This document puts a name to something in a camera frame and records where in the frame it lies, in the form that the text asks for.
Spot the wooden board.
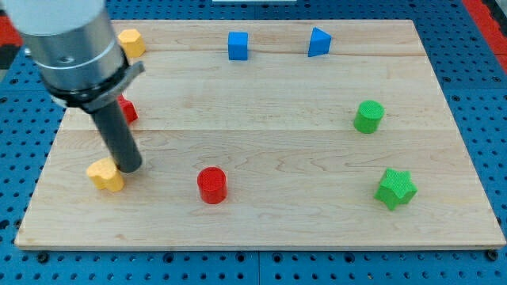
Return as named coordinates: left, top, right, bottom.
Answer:
left=15, top=20, right=505, bottom=251

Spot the blue triangle block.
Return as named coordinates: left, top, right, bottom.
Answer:
left=307, top=27, right=332, bottom=57

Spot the yellow hexagon block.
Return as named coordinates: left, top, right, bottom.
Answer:
left=118, top=28, right=146, bottom=59

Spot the red cylinder block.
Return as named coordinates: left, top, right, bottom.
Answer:
left=196, top=166, right=227, bottom=204

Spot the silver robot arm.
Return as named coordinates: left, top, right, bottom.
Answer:
left=2, top=0, right=145, bottom=173

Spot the blue cube block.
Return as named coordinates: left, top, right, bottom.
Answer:
left=227, top=32, right=249, bottom=61

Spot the yellow heart block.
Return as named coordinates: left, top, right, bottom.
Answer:
left=86, top=158, right=124, bottom=192

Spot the green star block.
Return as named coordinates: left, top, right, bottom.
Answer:
left=374, top=168, right=418, bottom=211

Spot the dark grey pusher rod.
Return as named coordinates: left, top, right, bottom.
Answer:
left=91, top=101, right=143, bottom=173

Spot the green cylinder block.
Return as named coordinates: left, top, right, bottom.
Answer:
left=353, top=100, right=385, bottom=134

